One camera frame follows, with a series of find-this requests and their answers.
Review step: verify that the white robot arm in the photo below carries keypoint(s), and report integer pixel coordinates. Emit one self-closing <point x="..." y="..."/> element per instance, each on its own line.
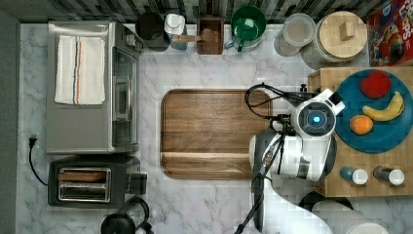
<point x="299" y="144"/>

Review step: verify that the wooden cutting board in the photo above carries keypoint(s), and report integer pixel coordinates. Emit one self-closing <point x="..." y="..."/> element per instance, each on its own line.
<point x="205" y="134"/>

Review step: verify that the wooden spoon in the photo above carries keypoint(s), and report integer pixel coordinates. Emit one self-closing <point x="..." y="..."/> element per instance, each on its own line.
<point x="207" y="35"/>

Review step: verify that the brown wooden utensil box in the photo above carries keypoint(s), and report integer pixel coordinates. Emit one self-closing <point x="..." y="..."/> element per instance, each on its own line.
<point x="217" y="26"/>

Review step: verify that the white blue milk bottle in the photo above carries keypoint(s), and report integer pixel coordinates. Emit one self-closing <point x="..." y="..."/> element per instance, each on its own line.
<point x="175" y="25"/>

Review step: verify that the silver toaster oven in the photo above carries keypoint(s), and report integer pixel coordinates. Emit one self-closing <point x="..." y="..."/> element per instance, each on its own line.
<point x="111" y="127"/>

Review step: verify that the green mug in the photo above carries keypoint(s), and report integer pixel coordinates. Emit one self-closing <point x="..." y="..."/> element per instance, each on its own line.
<point x="248" y="25"/>

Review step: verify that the black round container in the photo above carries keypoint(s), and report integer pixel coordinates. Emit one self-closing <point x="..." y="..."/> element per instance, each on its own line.
<point x="150" y="28"/>

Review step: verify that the jar with clear lid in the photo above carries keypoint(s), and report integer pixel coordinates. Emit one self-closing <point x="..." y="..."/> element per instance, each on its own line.
<point x="297" y="31"/>

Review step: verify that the striped white towel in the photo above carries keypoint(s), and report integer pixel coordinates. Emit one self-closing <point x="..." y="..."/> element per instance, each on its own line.
<point x="80" y="70"/>

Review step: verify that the black slot toaster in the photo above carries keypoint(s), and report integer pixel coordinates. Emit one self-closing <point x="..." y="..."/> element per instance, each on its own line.
<point x="95" y="181"/>

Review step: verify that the orange plush fruit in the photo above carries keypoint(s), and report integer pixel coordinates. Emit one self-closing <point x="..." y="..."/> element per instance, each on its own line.
<point x="361" y="124"/>

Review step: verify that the jar with wooden lid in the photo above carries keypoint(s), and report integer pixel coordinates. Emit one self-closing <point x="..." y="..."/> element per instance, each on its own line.
<point x="339" y="37"/>

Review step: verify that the blue shaker white cap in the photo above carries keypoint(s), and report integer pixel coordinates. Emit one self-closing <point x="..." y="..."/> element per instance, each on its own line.
<point x="354" y="175"/>

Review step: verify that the red plush fruit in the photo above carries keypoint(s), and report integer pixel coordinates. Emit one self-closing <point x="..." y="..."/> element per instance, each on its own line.
<point x="376" y="84"/>

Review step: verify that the blue plate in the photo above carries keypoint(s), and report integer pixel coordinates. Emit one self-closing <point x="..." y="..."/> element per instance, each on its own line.
<point x="384" y="135"/>

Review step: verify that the yellow plush banana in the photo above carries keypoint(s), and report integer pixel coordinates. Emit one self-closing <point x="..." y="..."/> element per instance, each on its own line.
<point x="393" y="110"/>

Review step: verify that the silver shaker white cap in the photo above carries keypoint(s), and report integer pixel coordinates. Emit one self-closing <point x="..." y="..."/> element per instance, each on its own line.
<point x="393" y="176"/>

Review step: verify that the red Froot Loops box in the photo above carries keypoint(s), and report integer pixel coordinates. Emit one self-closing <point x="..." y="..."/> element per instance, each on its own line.
<point x="390" y="35"/>

